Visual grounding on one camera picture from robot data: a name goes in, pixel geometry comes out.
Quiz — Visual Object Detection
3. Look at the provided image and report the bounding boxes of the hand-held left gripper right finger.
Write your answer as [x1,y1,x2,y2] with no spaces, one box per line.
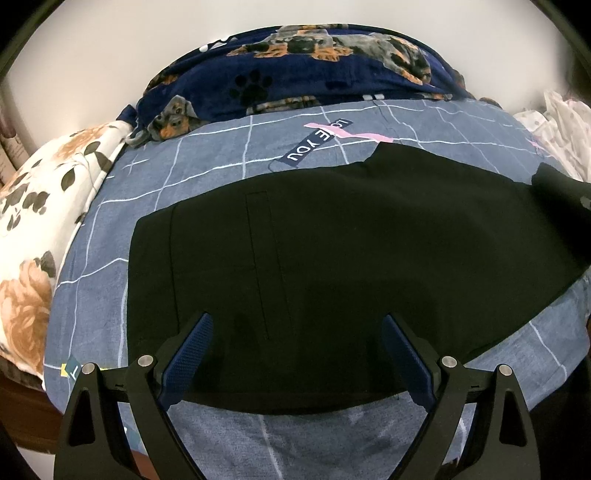
[380,313,541,480]

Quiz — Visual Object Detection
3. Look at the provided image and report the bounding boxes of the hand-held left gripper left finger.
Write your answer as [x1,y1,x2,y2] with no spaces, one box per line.
[53,311,214,480]

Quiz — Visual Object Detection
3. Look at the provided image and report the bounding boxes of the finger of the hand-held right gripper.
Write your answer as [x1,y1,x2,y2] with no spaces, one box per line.
[531,162,591,223]

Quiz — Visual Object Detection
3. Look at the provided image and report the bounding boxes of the black pants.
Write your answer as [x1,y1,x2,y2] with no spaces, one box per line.
[127,142,591,415]

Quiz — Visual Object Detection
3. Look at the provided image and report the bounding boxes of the white crumpled cloth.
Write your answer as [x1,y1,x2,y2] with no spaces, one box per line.
[512,90,591,183]

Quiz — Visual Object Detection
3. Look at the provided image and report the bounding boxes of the white floral pillow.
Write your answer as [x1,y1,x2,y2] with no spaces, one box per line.
[0,120,134,393]

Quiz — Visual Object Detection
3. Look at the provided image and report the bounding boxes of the blue grid bedsheet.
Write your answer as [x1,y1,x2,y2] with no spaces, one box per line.
[44,99,591,480]

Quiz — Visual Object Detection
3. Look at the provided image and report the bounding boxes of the navy dog-print blanket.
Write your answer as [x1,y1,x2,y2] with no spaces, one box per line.
[121,21,504,149]

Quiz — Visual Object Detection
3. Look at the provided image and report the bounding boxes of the brown wooden bed frame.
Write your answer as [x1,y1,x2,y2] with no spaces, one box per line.
[0,364,65,455]

